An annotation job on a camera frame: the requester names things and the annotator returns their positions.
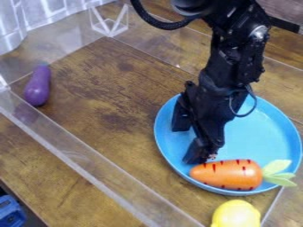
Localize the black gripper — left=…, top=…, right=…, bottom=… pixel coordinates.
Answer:
left=170, top=80, right=251, bottom=165

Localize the orange toy carrot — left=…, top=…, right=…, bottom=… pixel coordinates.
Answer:
left=190, top=159, right=297, bottom=191

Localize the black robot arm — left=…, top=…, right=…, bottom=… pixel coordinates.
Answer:
left=173, top=0, right=271, bottom=164

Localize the blue round plate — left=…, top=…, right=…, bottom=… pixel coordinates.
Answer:
left=154, top=97, right=302, bottom=196

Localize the yellow toy object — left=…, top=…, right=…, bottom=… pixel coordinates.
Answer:
left=211, top=200, right=261, bottom=227

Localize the purple toy eggplant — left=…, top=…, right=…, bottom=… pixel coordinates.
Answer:
left=25, top=65, right=51, bottom=106

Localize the blue object at corner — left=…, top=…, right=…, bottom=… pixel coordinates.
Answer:
left=0, top=195, right=27, bottom=227

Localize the black braided cable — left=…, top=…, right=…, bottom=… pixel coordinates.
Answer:
left=130, top=0, right=199, bottom=31

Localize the clear acrylic enclosure wall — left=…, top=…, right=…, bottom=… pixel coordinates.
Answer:
left=0, top=2, right=303, bottom=227

